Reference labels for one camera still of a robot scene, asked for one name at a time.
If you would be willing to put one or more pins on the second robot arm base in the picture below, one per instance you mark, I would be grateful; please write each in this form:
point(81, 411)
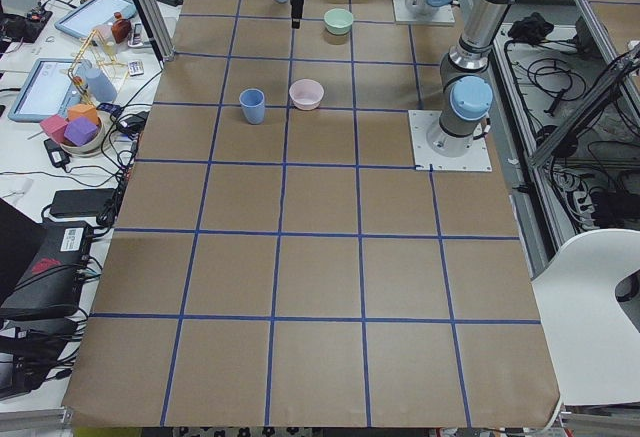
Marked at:
point(424, 12)

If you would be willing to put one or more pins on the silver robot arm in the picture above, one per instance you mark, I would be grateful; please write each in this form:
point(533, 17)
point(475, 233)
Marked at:
point(467, 96)

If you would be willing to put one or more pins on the green bowl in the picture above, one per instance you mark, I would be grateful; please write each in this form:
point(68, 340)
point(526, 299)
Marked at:
point(338, 21)

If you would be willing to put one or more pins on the pink bowl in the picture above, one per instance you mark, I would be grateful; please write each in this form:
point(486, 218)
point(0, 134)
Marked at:
point(306, 94)

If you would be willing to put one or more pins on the blue cup on table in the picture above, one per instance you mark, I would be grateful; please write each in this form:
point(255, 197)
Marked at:
point(252, 102)

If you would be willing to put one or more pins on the brown glass bottle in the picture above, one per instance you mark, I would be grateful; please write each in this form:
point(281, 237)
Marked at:
point(120, 28)

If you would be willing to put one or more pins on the upper blue-cased tablet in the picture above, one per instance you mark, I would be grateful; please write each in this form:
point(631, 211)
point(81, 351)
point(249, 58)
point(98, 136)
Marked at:
point(92, 13)

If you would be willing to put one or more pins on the blue-cased tablet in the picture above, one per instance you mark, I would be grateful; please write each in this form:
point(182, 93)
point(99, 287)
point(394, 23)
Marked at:
point(92, 13)
point(47, 91)

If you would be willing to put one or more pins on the yellow wooden stick toy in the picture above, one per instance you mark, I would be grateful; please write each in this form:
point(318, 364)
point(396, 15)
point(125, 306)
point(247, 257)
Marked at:
point(96, 50)

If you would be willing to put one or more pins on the light blue bottle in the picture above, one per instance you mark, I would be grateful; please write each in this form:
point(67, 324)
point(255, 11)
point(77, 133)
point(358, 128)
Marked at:
point(100, 86)

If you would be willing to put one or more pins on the black cloth on shelf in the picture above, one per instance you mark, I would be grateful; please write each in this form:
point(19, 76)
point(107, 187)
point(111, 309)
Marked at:
point(532, 30)

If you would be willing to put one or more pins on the bowl of coloured blocks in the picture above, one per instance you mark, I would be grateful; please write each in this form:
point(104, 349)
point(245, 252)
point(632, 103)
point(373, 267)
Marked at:
point(80, 133)

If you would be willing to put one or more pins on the lower blue-cased tablet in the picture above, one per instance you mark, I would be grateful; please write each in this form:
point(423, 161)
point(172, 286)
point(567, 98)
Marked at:
point(47, 91)

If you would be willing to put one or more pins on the black power adapter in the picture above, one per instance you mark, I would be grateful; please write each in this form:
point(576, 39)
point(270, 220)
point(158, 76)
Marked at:
point(58, 157)

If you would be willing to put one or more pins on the white chair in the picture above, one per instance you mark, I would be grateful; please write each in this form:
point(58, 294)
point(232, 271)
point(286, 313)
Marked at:
point(594, 345)

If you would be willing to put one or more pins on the aluminium frame post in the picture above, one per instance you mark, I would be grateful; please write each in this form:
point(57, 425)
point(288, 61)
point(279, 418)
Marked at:
point(156, 29)

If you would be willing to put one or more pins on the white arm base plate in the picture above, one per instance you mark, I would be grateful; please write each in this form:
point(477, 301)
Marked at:
point(470, 157)

